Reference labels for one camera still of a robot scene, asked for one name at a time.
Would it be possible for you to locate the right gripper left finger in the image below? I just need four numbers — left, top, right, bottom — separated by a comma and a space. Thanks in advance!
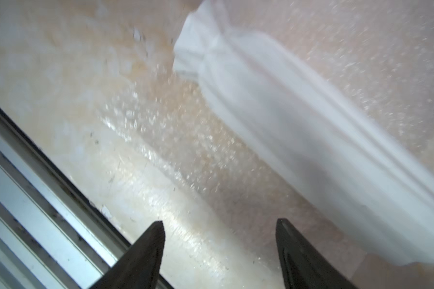
91, 221, 166, 289

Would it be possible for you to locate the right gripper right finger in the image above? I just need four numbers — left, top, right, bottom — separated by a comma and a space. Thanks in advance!
276, 218, 356, 289

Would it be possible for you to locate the tall white ribbed vase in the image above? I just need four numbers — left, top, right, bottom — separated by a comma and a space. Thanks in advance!
172, 1, 434, 266

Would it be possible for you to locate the bubble wrap pile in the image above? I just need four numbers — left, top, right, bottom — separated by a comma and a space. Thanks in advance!
97, 1, 434, 274

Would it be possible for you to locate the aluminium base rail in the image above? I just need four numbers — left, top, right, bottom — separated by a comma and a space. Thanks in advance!
0, 93, 174, 289

